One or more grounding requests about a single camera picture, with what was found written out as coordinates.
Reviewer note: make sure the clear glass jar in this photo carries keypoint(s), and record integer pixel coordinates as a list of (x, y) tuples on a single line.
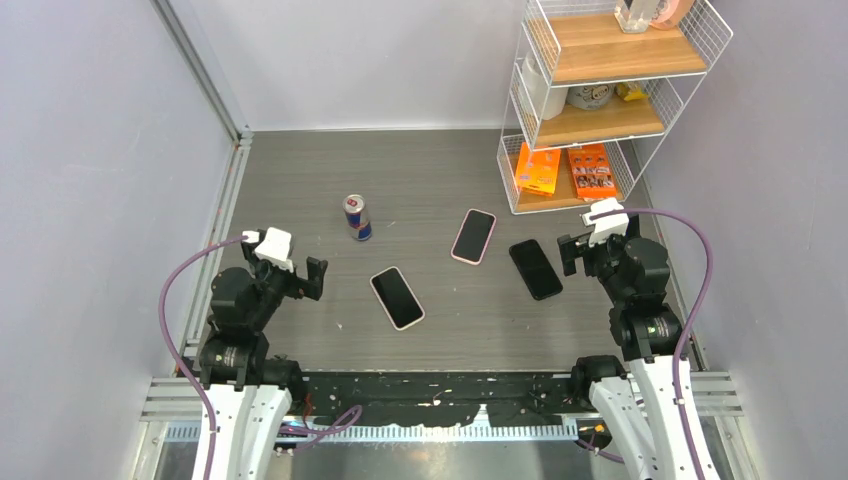
[(635, 16)]

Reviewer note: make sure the white bottle on shelf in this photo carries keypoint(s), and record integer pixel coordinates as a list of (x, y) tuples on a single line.
[(548, 102)]

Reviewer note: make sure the pink tape roll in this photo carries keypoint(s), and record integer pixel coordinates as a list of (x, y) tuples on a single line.
[(669, 13)]

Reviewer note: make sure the orange snack box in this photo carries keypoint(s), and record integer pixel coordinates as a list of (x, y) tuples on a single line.
[(537, 171), (591, 172)]

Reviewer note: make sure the orange snack box left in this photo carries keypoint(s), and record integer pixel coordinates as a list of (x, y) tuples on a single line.
[(537, 171)]

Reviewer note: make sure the black phone case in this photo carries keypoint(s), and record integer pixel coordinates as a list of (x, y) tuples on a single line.
[(535, 269)]

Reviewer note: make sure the orange snack box right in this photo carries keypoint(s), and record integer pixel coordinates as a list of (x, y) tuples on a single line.
[(591, 172)]

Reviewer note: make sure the round tin on shelf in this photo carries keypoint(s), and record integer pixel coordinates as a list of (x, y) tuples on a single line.
[(590, 97)]

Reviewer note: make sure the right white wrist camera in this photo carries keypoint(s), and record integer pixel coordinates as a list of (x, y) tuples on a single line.
[(605, 218)]

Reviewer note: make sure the Red Bull can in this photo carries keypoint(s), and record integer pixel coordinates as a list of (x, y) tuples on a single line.
[(357, 218)]

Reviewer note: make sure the phone in cream case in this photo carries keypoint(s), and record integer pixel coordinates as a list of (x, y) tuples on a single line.
[(398, 301)]

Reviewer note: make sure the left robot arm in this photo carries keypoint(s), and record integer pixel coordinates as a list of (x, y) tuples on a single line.
[(244, 392)]

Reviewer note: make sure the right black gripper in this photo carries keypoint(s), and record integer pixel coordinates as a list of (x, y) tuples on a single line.
[(570, 247)]

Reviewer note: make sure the white wire shelf rack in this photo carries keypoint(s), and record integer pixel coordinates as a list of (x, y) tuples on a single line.
[(577, 43)]

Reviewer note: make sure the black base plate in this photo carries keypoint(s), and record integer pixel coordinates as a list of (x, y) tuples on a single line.
[(442, 399)]

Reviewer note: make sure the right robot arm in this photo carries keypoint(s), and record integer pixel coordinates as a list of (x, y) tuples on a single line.
[(645, 397)]

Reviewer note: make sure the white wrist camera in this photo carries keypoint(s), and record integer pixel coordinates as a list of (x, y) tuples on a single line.
[(272, 245), (605, 218)]

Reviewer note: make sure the yellow packet on shelf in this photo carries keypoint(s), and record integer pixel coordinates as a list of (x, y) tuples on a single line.
[(631, 91)]

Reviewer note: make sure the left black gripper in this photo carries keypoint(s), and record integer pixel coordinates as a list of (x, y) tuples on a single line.
[(310, 287)]

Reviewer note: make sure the phone in pink case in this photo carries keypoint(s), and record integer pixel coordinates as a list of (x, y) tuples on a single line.
[(473, 237)]

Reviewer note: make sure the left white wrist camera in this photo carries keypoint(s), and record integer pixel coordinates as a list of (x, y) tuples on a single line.
[(272, 245)]

